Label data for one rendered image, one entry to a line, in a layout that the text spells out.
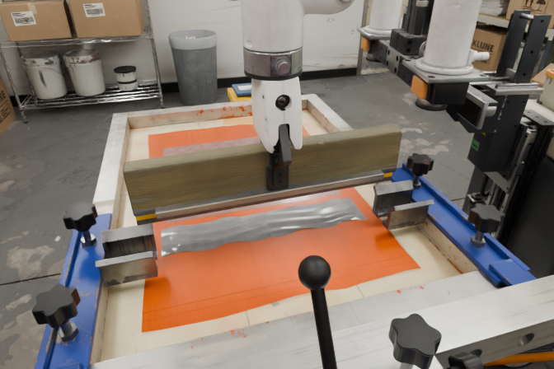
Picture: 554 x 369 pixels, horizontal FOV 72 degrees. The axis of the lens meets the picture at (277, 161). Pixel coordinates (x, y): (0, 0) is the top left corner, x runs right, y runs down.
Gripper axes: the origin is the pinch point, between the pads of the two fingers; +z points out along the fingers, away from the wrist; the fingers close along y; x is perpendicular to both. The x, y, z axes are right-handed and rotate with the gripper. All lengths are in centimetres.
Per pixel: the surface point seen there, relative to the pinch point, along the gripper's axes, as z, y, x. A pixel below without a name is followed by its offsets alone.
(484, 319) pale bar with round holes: 5.4, -27.2, -15.6
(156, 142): 14.0, 43.4, 19.0
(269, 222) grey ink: 13.2, 4.0, -0.2
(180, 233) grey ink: 13.3, 5.7, 15.1
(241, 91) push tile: 13, 71, -8
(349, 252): 14.1, -5.8, -10.9
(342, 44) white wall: 74, 365, -182
